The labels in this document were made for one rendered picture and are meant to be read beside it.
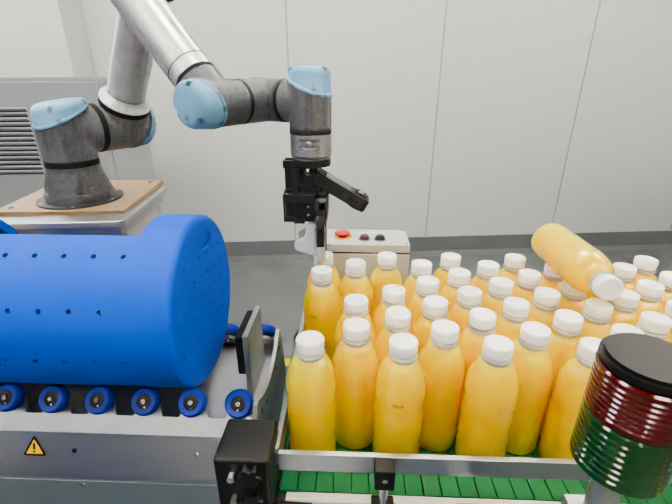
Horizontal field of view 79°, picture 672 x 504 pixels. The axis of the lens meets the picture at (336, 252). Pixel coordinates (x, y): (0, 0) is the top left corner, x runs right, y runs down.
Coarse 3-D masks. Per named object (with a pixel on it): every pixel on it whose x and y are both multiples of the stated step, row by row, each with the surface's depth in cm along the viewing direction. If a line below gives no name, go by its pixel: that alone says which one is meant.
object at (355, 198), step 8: (320, 168) 78; (320, 176) 75; (328, 176) 76; (320, 184) 75; (328, 184) 75; (336, 184) 75; (344, 184) 77; (328, 192) 76; (336, 192) 76; (344, 192) 76; (352, 192) 76; (360, 192) 77; (344, 200) 76; (352, 200) 76; (360, 200) 76; (368, 200) 77; (360, 208) 77
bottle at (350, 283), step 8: (344, 280) 80; (352, 280) 79; (360, 280) 79; (368, 280) 80; (344, 288) 79; (352, 288) 78; (360, 288) 78; (368, 288) 79; (344, 296) 79; (368, 296) 80; (368, 304) 80
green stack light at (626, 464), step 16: (592, 416) 30; (576, 432) 32; (592, 432) 30; (608, 432) 28; (576, 448) 32; (592, 448) 30; (608, 448) 29; (624, 448) 28; (640, 448) 27; (656, 448) 27; (592, 464) 30; (608, 464) 29; (624, 464) 28; (640, 464) 28; (656, 464) 28; (608, 480) 29; (624, 480) 29; (640, 480) 28; (656, 480) 28; (640, 496) 29; (656, 496) 29
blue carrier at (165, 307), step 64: (0, 256) 58; (64, 256) 58; (128, 256) 57; (192, 256) 63; (0, 320) 56; (64, 320) 56; (128, 320) 55; (192, 320) 63; (128, 384) 63; (192, 384) 64
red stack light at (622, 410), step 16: (592, 368) 30; (608, 368) 28; (592, 384) 30; (608, 384) 28; (624, 384) 27; (592, 400) 30; (608, 400) 28; (624, 400) 27; (640, 400) 26; (656, 400) 26; (608, 416) 28; (624, 416) 27; (640, 416) 27; (656, 416) 26; (624, 432) 28; (640, 432) 27; (656, 432) 27
